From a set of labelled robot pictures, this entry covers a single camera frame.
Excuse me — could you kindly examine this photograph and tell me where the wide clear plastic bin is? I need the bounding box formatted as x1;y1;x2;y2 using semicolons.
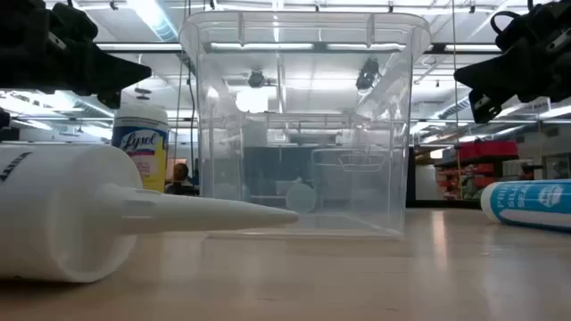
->
178;11;433;240

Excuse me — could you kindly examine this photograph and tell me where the thin hanging cord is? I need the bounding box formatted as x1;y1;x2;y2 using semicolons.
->
451;0;460;200

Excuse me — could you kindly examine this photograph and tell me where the white orange sealant tube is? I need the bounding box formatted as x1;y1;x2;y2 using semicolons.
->
0;142;300;284

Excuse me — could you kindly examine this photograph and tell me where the shelf with red bins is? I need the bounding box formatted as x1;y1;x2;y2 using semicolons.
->
434;140;521;202

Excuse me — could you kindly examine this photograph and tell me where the Lysol wipes canister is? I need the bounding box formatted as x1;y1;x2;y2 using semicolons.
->
111;103;170;193

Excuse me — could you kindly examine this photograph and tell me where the person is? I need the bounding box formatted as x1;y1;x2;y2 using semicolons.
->
164;162;200;196

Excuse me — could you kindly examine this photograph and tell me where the black table frame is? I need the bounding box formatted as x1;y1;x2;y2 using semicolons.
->
405;198;484;210

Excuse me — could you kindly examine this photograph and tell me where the black ceiling fixture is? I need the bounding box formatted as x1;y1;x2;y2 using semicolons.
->
355;57;380;90
247;70;268;89

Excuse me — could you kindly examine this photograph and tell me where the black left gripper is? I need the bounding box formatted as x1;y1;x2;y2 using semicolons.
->
0;0;153;111

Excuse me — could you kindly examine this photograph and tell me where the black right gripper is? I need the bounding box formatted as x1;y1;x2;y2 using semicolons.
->
453;0;571;125

